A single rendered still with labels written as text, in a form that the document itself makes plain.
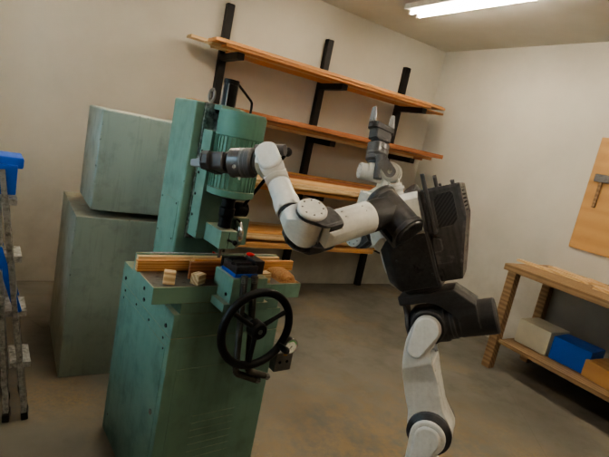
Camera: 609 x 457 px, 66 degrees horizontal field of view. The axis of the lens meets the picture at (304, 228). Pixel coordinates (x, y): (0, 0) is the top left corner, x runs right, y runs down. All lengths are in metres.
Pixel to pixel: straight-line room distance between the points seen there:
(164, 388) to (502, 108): 4.11
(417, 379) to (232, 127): 1.05
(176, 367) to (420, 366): 0.83
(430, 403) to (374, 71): 3.88
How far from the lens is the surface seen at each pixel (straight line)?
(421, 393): 1.65
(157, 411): 1.84
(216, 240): 1.79
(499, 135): 4.96
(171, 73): 4.07
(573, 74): 4.74
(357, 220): 1.21
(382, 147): 1.88
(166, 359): 1.74
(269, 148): 1.33
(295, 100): 4.52
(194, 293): 1.66
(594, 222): 4.37
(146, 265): 1.73
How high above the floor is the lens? 1.45
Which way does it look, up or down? 10 degrees down
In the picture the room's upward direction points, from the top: 12 degrees clockwise
